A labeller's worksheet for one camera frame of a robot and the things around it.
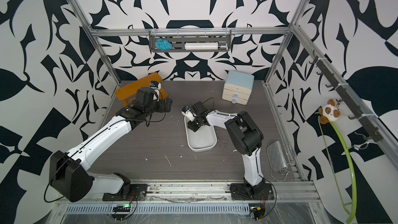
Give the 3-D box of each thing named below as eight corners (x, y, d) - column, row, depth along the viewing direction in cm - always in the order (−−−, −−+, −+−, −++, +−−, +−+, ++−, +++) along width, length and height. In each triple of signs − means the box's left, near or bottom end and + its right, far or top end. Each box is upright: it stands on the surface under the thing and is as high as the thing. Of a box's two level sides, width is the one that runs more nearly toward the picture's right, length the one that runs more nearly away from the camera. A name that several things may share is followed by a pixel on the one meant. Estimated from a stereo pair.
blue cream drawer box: (220, 102, 112) (223, 85, 99) (225, 86, 122) (228, 69, 109) (245, 108, 109) (251, 92, 95) (248, 92, 118) (254, 75, 105)
